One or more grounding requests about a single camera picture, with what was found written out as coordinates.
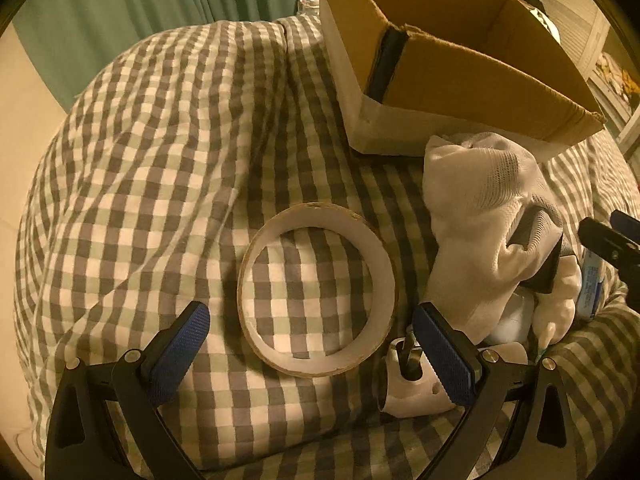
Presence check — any white knit sock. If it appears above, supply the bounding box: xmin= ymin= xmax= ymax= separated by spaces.
xmin=422 ymin=132 xmax=582 ymax=352

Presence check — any white wardrobe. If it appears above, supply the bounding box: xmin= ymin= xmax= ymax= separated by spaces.
xmin=542 ymin=0 xmax=639 ymax=159

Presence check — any brown cardboard box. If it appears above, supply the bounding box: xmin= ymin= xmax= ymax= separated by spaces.
xmin=320 ymin=0 xmax=604 ymax=162

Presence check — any white tape roll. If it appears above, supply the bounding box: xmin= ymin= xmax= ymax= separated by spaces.
xmin=235 ymin=202 xmax=397 ymax=378

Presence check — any green curtain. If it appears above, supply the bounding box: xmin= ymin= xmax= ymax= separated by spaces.
xmin=13 ymin=0 xmax=300 ymax=110

